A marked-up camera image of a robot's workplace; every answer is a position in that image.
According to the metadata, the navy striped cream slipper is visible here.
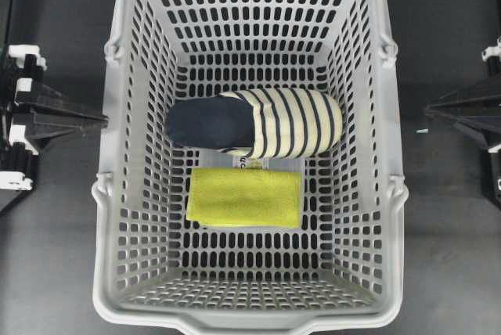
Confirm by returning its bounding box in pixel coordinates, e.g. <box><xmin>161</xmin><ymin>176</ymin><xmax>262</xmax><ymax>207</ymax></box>
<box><xmin>165</xmin><ymin>88</ymin><xmax>343</xmax><ymax>159</ymax></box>

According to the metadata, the yellow-green cloth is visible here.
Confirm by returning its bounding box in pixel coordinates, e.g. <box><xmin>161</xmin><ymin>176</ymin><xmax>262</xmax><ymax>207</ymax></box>
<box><xmin>186</xmin><ymin>167</ymin><xmax>301</xmax><ymax>229</ymax></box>

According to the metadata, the grey plastic shopping basket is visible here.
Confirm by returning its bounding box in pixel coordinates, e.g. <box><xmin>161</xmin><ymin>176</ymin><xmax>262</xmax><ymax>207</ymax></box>
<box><xmin>92</xmin><ymin>0</ymin><xmax>409</xmax><ymax>334</ymax></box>

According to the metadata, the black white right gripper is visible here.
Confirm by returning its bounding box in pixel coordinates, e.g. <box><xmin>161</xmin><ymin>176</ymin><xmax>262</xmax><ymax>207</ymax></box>
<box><xmin>424</xmin><ymin>37</ymin><xmax>500</xmax><ymax>199</ymax></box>

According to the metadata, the white label in basket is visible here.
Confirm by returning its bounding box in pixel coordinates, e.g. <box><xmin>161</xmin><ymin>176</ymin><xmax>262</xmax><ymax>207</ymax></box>
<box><xmin>232</xmin><ymin>157</ymin><xmax>269</xmax><ymax>170</ymax></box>

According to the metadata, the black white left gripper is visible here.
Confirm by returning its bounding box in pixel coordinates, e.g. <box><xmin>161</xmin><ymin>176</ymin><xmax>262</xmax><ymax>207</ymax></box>
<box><xmin>1</xmin><ymin>45</ymin><xmax>108</xmax><ymax>190</ymax></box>

